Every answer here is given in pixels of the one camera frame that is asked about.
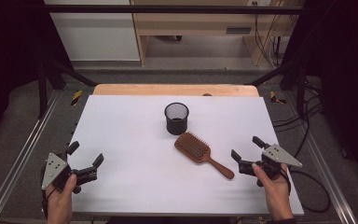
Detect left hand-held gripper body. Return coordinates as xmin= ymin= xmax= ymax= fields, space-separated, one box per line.
xmin=41 ymin=151 xmax=99 ymax=195

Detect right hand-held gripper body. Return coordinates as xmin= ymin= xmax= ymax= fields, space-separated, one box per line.
xmin=238 ymin=144 xmax=303 ymax=181

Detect brown wooden paddle hairbrush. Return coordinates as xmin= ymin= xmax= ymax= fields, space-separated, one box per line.
xmin=173 ymin=132 xmax=236 ymax=180

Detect black mesh cup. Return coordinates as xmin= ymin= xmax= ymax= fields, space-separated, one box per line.
xmin=163 ymin=102 xmax=190 ymax=136

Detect person's left hand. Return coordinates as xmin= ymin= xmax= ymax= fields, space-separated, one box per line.
xmin=45 ymin=173 xmax=78 ymax=213

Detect person's right hand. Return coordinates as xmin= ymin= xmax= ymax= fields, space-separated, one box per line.
xmin=251 ymin=163 xmax=292 ymax=209

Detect white board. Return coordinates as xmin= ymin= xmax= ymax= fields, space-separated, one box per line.
xmin=41 ymin=94 xmax=305 ymax=217

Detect yellow black hazard tape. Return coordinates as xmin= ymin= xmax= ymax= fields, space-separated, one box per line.
xmin=269 ymin=91 xmax=287 ymax=105
xmin=70 ymin=90 xmax=84 ymax=106

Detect black metal stand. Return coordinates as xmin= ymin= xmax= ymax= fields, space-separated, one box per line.
xmin=36 ymin=58 xmax=99 ymax=119
xmin=245 ymin=58 xmax=310 ymax=119

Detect wooden table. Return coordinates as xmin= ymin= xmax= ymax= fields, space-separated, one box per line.
xmin=92 ymin=83 xmax=260 ymax=97

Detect black curtain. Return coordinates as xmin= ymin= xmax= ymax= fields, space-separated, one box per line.
xmin=281 ymin=0 xmax=358 ymax=189
xmin=0 ymin=0 xmax=73 ymax=148

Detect white cabinet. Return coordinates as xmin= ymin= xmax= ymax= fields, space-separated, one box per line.
xmin=43 ymin=0 xmax=141 ymax=62

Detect light wooden desk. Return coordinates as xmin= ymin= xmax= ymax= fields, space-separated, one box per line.
xmin=129 ymin=0 xmax=306 ymax=67

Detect black metal crossbar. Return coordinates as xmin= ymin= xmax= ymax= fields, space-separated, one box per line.
xmin=43 ymin=4 xmax=310 ymax=15

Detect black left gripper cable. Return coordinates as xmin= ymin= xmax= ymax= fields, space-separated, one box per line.
xmin=41 ymin=186 xmax=58 ymax=218

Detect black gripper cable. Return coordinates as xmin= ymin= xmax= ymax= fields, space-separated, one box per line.
xmin=279 ymin=166 xmax=332 ymax=215
xmin=41 ymin=186 xmax=58 ymax=218

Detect aluminium rail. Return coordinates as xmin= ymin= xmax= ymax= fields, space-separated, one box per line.
xmin=0 ymin=90 xmax=61 ymax=224
xmin=283 ymin=92 xmax=358 ymax=224

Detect black floor cables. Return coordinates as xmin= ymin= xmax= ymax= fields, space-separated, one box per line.
xmin=272 ymin=78 xmax=324 ymax=158

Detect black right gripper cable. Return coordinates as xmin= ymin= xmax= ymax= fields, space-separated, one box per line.
xmin=279 ymin=166 xmax=332 ymax=215

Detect hanging cables bundle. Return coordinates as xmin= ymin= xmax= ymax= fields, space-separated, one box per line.
xmin=252 ymin=1 xmax=295 ymax=69

